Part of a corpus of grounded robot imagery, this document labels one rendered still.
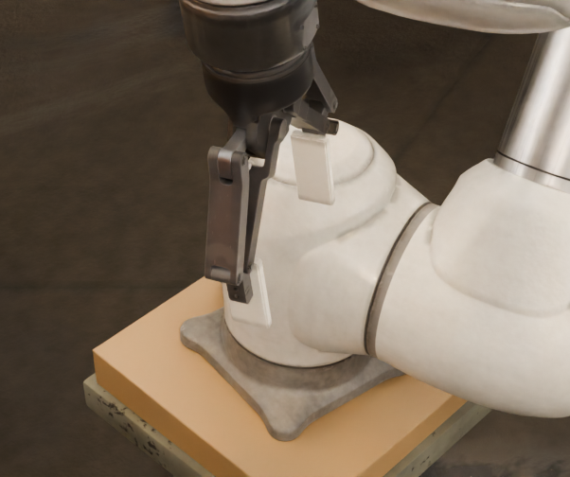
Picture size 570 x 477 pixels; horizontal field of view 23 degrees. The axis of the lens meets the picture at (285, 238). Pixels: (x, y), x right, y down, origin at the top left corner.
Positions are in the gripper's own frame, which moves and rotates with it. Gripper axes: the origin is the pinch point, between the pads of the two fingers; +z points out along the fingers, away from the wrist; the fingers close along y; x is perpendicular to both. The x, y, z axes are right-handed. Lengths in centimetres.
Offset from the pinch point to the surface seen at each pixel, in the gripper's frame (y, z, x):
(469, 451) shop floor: 37, 75, -3
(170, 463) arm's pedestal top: 0.9, 36.8, 16.7
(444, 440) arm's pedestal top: 13.5, 39.2, -8.0
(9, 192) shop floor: 61, 71, 80
